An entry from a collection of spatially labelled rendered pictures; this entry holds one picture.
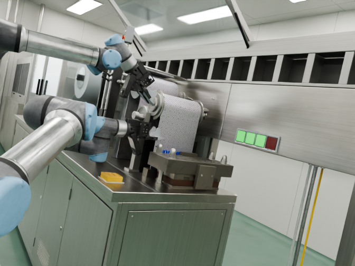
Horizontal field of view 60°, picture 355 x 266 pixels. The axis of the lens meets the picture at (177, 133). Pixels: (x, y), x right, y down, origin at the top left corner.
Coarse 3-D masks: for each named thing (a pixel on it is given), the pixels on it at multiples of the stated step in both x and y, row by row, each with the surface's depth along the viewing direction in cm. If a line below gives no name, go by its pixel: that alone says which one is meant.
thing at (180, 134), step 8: (160, 120) 149; (168, 120) 152; (176, 120) 155; (184, 120) 158; (160, 128) 150; (168, 128) 153; (176, 128) 156; (184, 128) 159; (192, 128) 161; (168, 136) 154; (176, 136) 156; (184, 136) 159; (192, 136) 162; (168, 144) 154; (176, 144) 157; (184, 144) 160; (192, 144) 163
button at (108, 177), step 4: (104, 172) 130; (100, 176) 129; (104, 176) 126; (108, 176) 124; (112, 176) 126; (116, 176) 127; (120, 176) 128; (108, 180) 125; (112, 180) 126; (116, 180) 127; (120, 180) 128
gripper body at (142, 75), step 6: (138, 66) 141; (126, 72) 139; (132, 72) 140; (138, 72) 142; (144, 72) 143; (138, 78) 142; (144, 78) 142; (150, 78) 145; (138, 84) 141; (144, 84) 144; (150, 84) 145; (138, 90) 145
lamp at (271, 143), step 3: (267, 138) 136; (270, 138) 135; (273, 138) 133; (276, 138) 132; (267, 141) 136; (270, 141) 134; (273, 141) 133; (276, 141) 132; (267, 144) 135; (270, 144) 134; (273, 144) 133; (267, 147) 135; (270, 147) 134; (273, 147) 133
